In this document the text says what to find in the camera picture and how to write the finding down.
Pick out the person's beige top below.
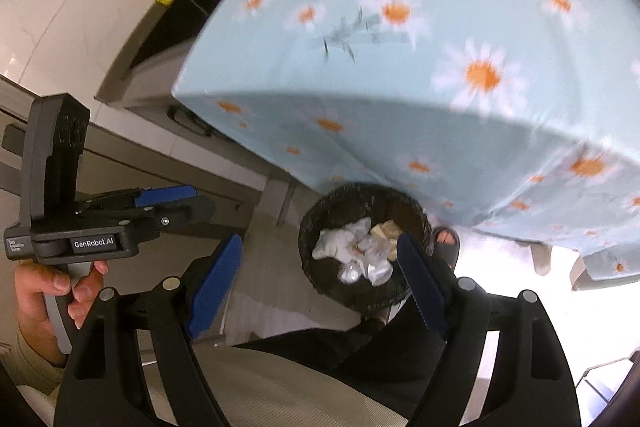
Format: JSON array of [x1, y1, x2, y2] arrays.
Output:
[[135, 342, 383, 427]]

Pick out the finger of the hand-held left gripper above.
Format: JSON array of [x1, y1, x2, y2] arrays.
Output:
[[125, 197, 217, 238], [75, 185, 198, 210]]

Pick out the white table leg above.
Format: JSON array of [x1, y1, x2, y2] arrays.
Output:
[[530, 242, 552, 276]]

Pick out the blue daisy print tablecloth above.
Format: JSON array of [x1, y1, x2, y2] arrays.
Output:
[[172, 0, 640, 280]]

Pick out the grey kitchen cabinet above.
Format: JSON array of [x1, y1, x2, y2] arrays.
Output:
[[0, 77, 296, 228]]

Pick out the black trash bin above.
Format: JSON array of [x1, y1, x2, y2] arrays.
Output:
[[298, 183, 433, 313]]

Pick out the black cabinet handle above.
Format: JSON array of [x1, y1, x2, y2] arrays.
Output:
[[166, 106, 213, 138]]

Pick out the black kitchen sink counter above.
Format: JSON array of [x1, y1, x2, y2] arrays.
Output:
[[95, 0, 281, 108]]

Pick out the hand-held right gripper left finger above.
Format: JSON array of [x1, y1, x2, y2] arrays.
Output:
[[52, 232, 244, 427]]

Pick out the person's left hand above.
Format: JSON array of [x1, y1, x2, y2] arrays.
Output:
[[15, 259, 110, 343]]

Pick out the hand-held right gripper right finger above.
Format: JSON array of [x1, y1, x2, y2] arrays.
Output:
[[397, 232, 593, 427]]

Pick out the person's left forearm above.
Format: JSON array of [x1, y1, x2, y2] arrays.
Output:
[[0, 332, 68, 395]]

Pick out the person's foot in sandal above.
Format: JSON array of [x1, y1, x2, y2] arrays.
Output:
[[430, 226, 461, 268]]

